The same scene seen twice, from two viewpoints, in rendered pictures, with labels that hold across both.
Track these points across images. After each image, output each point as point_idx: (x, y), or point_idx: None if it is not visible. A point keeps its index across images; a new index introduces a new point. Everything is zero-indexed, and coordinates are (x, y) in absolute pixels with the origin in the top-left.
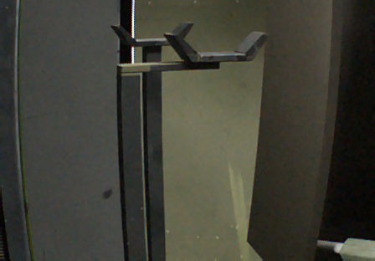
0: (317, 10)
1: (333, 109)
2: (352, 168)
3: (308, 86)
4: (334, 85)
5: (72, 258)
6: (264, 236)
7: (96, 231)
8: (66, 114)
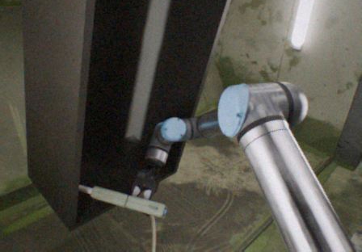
0: (66, 76)
1: (81, 139)
2: (86, 128)
3: (60, 119)
4: (81, 127)
5: None
6: (39, 181)
7: None
8: None
